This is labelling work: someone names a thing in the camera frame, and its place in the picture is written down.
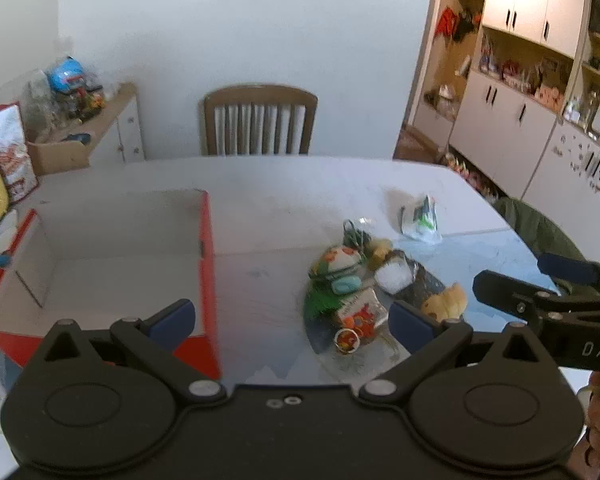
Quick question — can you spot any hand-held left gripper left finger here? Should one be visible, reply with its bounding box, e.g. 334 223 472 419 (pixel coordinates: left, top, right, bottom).
32 299 228 407

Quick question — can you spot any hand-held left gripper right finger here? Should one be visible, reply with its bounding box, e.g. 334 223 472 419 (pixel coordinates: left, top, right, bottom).
359 301 549 404

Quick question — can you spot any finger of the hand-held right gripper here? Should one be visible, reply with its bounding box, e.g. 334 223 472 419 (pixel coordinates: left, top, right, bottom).
472 271 567 319
537 252 600 294

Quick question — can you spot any clear bag of white granules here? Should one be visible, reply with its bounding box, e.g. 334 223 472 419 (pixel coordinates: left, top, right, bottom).
374 252 417 294

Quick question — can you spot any red cardboard box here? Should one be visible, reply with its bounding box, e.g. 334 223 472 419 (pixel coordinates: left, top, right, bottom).
0 190 224 382

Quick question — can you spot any colourful cartoon packet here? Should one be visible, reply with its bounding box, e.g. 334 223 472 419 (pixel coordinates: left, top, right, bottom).
309 244 369 282

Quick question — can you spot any white plastic bag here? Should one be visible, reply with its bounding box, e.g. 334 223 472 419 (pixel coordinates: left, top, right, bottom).
397 194 444 246

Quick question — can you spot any yellow lumpy toy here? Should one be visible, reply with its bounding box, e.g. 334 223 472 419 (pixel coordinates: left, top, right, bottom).
422 282 469 322

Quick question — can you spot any cream box with orange print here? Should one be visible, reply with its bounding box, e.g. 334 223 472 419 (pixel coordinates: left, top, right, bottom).
337 292 387 341

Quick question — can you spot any teal soft object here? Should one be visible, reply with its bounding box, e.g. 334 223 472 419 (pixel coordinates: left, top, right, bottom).
332 275 364 295

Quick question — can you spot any green fringed object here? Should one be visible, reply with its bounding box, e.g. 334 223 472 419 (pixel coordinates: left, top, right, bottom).
303 285 342 319

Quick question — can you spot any clear bag of dark bits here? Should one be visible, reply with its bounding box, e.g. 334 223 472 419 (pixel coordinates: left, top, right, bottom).
342 219 374 251

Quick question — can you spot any floor toy clutter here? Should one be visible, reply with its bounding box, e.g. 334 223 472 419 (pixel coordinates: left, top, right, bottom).
442 152 497 202

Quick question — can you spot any shelf toy clutter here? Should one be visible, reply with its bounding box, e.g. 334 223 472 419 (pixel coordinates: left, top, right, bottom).
477 35 568 112

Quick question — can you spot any white sideboard cabinet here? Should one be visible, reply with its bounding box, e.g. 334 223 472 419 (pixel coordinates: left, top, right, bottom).
27 82 146 177

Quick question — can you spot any brown cardboard box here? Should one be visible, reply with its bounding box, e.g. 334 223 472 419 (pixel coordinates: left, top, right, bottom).
27 132 92 177

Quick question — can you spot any sideboard toy clutter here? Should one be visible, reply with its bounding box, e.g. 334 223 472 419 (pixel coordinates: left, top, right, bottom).
22 67 107 122

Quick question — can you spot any wooden chair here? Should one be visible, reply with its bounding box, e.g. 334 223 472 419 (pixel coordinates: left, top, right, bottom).
198 84 319 157

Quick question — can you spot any printed paper bag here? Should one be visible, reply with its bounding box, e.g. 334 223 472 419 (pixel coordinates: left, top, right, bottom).
0 102 39 204

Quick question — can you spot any red and black costume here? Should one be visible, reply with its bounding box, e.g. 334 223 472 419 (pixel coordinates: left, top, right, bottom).
435 6 482 44

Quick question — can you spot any white wall cabinet unit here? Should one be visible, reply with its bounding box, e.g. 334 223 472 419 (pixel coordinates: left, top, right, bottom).
395 0 600 241

